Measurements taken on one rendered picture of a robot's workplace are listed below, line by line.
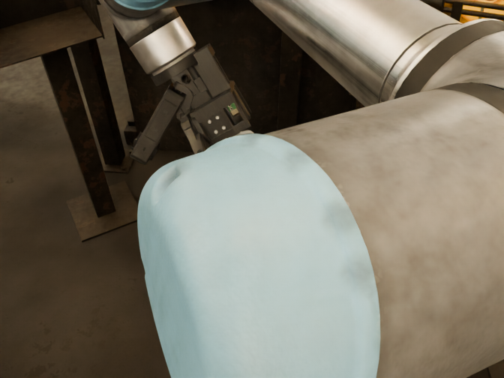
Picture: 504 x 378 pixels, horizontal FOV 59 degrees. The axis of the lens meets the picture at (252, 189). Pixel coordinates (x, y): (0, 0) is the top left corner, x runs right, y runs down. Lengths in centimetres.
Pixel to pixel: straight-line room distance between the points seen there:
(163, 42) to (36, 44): 63
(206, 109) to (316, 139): 43
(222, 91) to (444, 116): 44
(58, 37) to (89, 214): 60
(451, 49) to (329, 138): 12
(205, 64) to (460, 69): 39
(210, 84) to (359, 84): 31
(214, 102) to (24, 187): 123
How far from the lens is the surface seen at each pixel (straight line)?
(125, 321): 125
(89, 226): 148
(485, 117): 18
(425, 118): 17
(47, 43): 115
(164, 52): 57
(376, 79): 29
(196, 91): 59
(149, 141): 61
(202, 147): 57
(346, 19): 33
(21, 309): 137
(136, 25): 57
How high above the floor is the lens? 104
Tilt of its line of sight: 43 degrees down
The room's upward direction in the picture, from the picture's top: straight up
